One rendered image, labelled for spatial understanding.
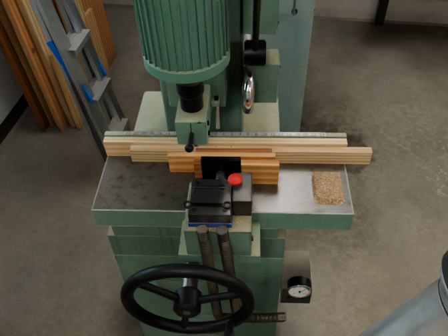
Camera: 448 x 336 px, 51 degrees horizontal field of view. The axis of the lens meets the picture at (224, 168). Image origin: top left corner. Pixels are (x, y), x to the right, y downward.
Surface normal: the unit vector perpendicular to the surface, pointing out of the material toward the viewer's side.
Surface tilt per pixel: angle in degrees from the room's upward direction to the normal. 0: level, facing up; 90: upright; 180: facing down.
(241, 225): 0
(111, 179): 0
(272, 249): 90
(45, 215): 0
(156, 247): 90
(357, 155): 90
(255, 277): 90
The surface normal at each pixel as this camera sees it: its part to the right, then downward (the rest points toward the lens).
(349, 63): -0.04, -0.68
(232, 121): -0.04, 0.73
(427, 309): -0.90, -0.35
